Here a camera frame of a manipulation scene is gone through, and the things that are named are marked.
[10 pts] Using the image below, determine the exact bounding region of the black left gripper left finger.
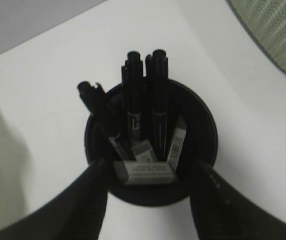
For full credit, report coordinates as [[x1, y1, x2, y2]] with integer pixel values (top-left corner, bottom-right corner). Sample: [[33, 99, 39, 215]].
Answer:
[[0, 158, 108, 240]]

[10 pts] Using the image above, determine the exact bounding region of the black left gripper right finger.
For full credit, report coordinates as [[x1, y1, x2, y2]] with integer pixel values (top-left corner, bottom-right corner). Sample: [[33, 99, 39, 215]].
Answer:
[[190, 161, 286, 240]]

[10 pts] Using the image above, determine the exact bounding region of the grey white eraser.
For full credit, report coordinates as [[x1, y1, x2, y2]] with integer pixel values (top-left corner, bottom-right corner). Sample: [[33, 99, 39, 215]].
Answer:
[[132, 139, 158, 163], [167, 115, 187, 172], [113, 161, 176, 186]]

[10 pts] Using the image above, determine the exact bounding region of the black marker pen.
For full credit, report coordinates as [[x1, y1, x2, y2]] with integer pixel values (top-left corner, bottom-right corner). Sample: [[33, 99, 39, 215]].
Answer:
[[145, 49, 168, 161], [121, 51, 143, 146], [77, 81, 136, 161]]

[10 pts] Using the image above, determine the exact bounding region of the black mesh pen holder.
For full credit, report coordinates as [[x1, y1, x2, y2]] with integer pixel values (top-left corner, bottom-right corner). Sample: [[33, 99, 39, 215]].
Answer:
[[84, 79, 218, 207]]

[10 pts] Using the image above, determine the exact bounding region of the pale green wavy plate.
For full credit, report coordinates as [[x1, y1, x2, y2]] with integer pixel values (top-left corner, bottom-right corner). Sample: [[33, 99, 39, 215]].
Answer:
[[0, 111, 29, 230]]

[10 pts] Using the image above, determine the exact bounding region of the pale green woven basket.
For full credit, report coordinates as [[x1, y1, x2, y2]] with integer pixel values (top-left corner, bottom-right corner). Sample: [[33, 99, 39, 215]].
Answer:
[[227, 0, 286, 73]]

